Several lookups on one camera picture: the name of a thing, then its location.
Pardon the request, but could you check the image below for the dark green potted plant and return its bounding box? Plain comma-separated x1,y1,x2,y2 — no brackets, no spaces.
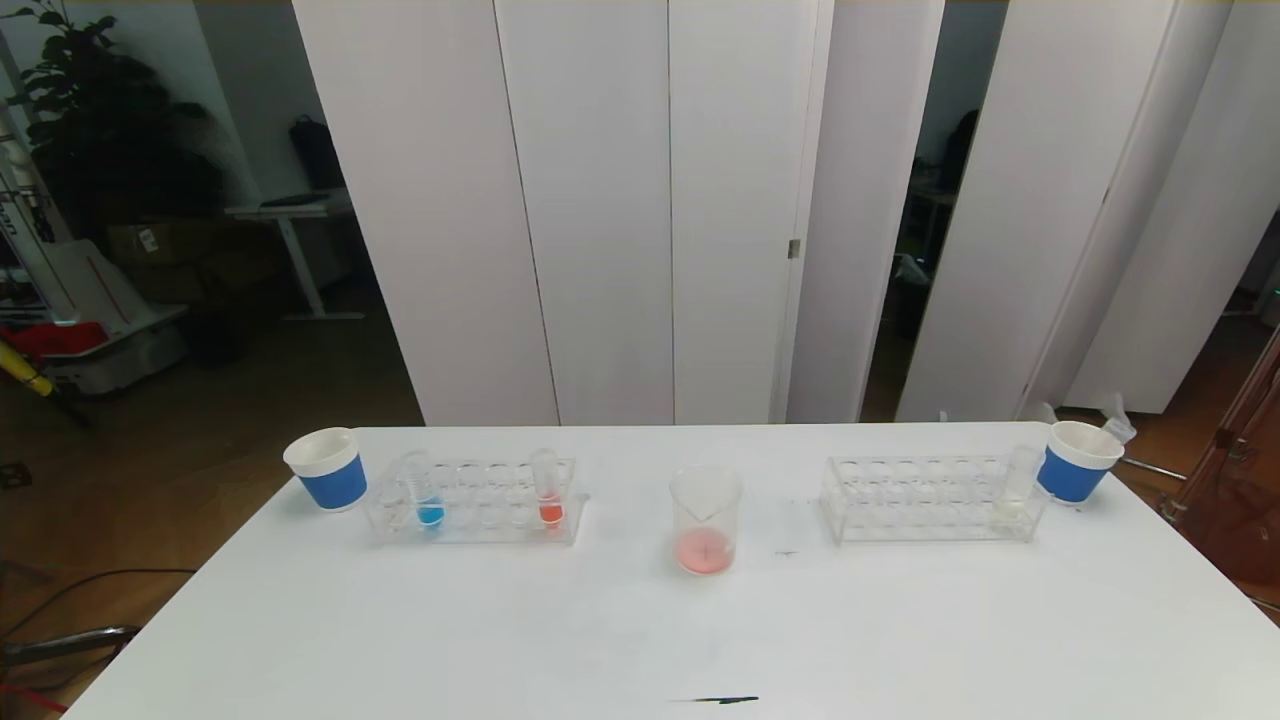
0,0,226,246

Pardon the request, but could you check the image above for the graduated clear plastic test tube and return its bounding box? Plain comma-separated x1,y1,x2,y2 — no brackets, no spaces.
1100,392,1139,447

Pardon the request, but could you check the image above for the yellow handled tool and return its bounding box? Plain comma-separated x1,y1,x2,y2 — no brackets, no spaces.
0,340,56,398

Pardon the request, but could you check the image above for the brown cardboard box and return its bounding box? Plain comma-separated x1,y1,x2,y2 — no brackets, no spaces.
105,215,291,301

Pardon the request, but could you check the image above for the white printed column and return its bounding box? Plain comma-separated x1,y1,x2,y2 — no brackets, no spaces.
0,35,81,326

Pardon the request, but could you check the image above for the clear glass beaker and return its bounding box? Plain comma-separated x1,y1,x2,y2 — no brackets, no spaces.
669,464,744,576

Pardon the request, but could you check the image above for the white office desk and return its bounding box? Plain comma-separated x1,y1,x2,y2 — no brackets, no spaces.
225,188,366,321

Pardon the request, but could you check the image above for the metal light stand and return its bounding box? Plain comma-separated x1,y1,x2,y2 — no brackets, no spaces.
1118,325,1280,521

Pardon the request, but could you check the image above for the grey metal floor leg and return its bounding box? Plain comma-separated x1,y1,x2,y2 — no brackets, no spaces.
0,625,141,663

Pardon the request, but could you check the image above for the white machine housing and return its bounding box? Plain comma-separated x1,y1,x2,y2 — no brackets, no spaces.
40,240,189,394

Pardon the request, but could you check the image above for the black backpack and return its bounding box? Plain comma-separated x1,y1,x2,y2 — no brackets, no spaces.
288,113,347,191

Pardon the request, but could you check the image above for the test tube with blue liquid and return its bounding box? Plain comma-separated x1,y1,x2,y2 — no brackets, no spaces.
402,449,447,531

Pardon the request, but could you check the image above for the blue white paper cup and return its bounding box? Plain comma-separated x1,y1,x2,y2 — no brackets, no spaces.
283,427,369,512
1037,420,1126,504

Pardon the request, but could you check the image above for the black floor cable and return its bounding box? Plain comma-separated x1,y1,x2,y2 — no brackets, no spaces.
0,567,196,641

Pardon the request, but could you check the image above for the clear plastic test tube rack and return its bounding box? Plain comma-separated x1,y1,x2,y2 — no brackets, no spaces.
820,455,1051,543
362,456,589,546

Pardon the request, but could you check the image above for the test tube with red liquid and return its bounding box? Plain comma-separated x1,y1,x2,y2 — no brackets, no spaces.
530,448,567,529

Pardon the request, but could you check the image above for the test tube with pale liquid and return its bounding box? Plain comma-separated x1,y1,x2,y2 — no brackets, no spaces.
993,444,1044,526

